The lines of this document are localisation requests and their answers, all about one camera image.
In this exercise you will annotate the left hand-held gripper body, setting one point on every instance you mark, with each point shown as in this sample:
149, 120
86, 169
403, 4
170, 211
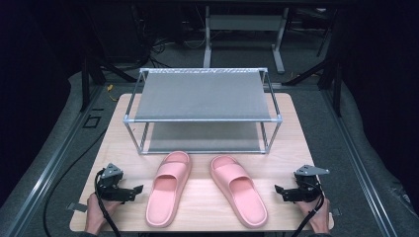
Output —
112, 189

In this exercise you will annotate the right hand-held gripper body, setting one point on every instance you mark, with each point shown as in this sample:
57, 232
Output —
304, 189

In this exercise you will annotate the pink rubber slipper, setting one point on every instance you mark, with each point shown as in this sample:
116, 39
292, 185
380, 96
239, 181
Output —
168, 191
238, 192

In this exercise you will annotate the grey two-tier shoe rack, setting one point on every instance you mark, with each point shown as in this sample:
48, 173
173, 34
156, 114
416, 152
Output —
202, 97

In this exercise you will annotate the person's right hand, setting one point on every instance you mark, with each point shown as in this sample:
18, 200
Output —
314, 215

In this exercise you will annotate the person's left hand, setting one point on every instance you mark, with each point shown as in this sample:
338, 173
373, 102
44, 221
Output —
97, 214

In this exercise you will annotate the grey tape strip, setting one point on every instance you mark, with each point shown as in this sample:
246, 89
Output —
78, 207
336, 212

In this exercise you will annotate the small yellow floor marker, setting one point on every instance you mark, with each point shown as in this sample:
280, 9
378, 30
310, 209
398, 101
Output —
110, 88

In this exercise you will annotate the black stand legs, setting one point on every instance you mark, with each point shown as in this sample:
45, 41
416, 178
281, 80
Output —
85, 85
336, 92

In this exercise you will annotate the aluminium floor rail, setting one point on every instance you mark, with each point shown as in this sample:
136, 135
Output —
49, 169
359, 164

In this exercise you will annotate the grey metal table frame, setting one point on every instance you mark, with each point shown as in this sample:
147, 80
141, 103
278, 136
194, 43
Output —
245, 23

